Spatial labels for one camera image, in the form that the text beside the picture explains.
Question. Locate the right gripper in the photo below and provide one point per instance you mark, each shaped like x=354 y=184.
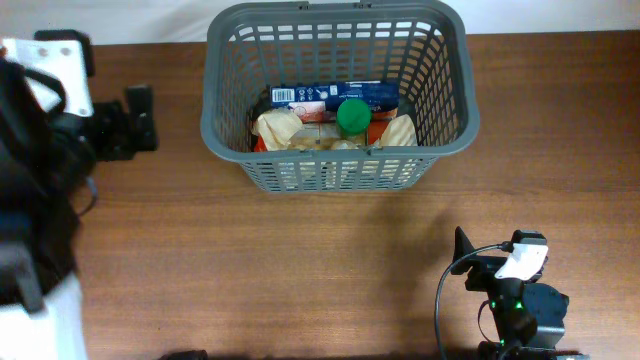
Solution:
x=485 y=269

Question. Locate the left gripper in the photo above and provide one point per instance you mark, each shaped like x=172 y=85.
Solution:
x=112 y=117

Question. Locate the beige bag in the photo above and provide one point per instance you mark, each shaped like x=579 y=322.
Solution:
x=276 y=127
x=399 y=131

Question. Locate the green lid pesto jar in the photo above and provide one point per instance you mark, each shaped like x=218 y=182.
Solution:
x=353 y=117

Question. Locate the blue pasta box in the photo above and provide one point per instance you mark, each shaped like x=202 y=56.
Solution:
x=319 y=103

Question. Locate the orange spaghetti package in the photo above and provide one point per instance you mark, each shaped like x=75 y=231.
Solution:
x=308 y=138

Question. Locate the grey plastic basket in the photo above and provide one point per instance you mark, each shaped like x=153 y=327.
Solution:
x=418 y=45

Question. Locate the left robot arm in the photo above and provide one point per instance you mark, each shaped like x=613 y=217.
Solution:
x=53 y=134

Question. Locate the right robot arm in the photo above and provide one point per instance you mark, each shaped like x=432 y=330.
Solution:
x=528 y=314

